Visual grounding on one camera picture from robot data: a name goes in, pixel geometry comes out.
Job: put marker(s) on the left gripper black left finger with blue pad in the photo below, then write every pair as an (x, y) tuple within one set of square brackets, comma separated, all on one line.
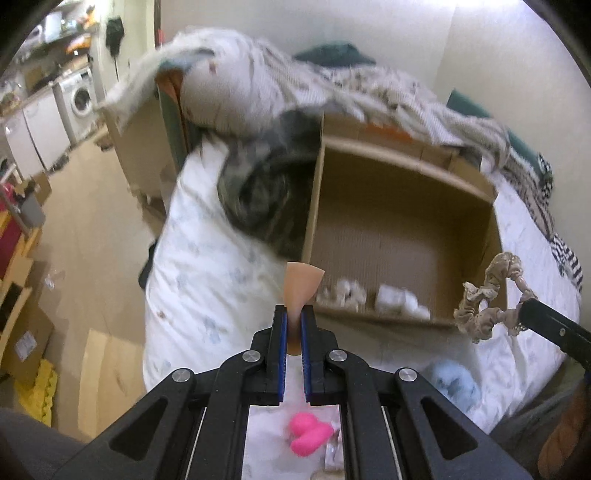
[(265, 380)]

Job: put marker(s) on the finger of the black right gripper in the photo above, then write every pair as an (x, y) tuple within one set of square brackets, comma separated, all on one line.
[(572, 339)]

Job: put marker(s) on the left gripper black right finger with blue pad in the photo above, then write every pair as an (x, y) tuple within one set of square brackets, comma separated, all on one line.
[(321, 385)]

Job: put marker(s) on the pink rubber duck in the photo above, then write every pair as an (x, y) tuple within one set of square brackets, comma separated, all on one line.
[(309, 433)]

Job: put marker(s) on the white fabric scrunchie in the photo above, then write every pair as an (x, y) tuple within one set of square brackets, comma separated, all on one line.
[(344, 294)]

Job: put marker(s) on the beige makeup sponge wedge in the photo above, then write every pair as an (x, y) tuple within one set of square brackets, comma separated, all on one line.
[(301, 283)]

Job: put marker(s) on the white soft cloth item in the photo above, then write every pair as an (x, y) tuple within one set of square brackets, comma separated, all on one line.
[(402, 302)]

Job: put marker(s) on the beige fabric scrunchie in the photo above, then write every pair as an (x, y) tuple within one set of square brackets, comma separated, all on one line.
[(476, 316)]

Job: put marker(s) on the light blue fluffy scrunchie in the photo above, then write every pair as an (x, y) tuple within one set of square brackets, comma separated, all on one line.
[(455, 382)]

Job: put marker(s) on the person's right hand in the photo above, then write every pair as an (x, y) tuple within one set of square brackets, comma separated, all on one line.
[(567, 435)]

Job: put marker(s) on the clear plastic wrapper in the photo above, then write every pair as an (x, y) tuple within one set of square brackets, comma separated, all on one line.
[(334, 456)]

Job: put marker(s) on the open brown cardboard box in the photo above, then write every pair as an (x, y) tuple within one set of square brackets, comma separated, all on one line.
[(389, 209)]

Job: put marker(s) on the black white striped cloth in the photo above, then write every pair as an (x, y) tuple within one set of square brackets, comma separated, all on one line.
[(534, 184)]

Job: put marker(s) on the dark camouflage garment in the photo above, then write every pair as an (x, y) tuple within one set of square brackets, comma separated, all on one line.
[(265, 182)]

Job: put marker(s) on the yellow foam piece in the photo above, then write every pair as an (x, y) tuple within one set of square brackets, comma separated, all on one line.
[(37, 401)]

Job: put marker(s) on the cardboard box with label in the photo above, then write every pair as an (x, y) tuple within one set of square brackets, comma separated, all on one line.
[(23, 346)]

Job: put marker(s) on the wooden bedside cabinet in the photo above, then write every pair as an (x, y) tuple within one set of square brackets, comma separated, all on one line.
[(144, 154)]

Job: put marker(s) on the white grey patterned blanket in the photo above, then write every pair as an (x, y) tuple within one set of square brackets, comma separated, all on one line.
[(237, 85)]

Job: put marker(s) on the dark green pillow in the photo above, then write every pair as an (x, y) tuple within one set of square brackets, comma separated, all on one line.
[(335, 55)]

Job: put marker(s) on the white washing machine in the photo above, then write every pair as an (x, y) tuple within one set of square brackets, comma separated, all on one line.
[(76, 100)]

